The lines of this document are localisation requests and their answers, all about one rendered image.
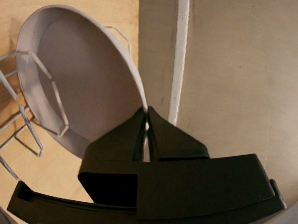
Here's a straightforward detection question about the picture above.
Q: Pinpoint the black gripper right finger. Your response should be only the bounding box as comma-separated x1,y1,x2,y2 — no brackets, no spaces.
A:
148,106,210,162

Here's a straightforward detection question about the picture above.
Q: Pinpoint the white round plate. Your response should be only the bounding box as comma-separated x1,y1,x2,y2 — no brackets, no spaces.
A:
16,4,148,160

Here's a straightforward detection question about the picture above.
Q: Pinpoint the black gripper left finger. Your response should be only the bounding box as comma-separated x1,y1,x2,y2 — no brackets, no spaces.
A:
82,106,145,162

